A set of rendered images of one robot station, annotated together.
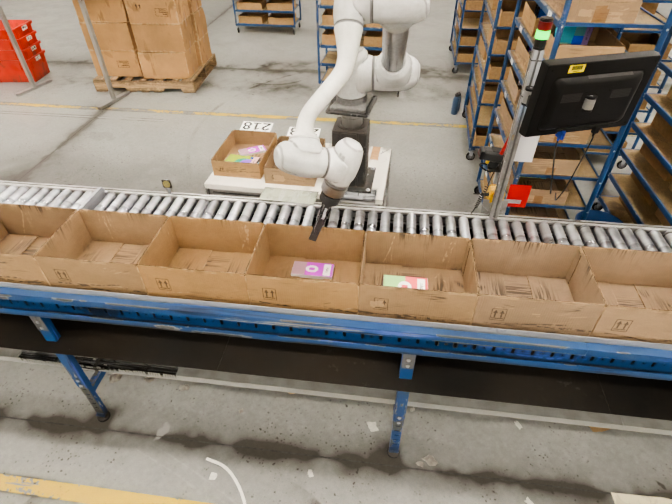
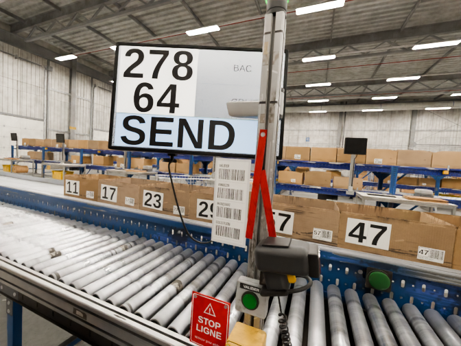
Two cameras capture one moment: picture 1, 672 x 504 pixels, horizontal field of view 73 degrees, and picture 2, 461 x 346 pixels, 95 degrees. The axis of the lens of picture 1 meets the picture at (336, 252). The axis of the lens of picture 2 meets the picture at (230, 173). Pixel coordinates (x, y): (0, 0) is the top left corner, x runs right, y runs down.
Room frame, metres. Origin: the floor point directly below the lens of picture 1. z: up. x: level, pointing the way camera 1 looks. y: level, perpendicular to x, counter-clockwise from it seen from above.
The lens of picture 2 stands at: (2.32, -0.75, 1.24)
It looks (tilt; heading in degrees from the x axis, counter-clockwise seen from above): 3 degrees down; 194
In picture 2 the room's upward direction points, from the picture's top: 4 degrees clockwise
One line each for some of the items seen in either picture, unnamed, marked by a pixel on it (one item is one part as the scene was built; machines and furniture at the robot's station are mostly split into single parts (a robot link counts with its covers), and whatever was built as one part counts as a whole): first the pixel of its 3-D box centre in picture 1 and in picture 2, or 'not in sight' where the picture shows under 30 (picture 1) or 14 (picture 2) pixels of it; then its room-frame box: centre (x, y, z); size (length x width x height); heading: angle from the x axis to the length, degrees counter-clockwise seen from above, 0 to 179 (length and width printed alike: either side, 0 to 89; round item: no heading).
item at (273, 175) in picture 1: (296, 159); not in sight; (2.33, 0.22, 0.80); 0.38 x 0.28 x 0.10; 171
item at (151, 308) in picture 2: (583, 260); (183, 281); (1.53, -1.13, 0.72); 0.52 x 0.05 x 0.05; 172
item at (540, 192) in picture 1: (534, 178); not in sight; (2.44, -1.25, 0.59); 0.40 x 0.30 x 0.10; 170
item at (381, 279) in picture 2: not in sight; (379, 281); (1.39, -0.36, 0.81); 0.07 x 0.01 x 0.07; 82
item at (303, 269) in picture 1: (312, 270); not in sight; (1.30, 0.09, 0.89); 0.16 x 0.07 x 0.02; 82
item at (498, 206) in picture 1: (510, 150); (261, 221); (1.85, -0.80, 1.11); 0.12 x 0.05 x 0.88; 82
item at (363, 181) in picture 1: (350, 152); not in sight; (2.20, -0.09, 0.91); 0.26 x 0.26 x 0.33; 80
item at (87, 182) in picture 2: not in sight; (98, 186); (0.92, -2.22, 0.96); 0.39 x 0.29 x 0.17; 83
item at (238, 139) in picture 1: (246, 153); not in sight; (2.41, 0.53, 0.80); 0.38 x 0.28 x 0.10; 170
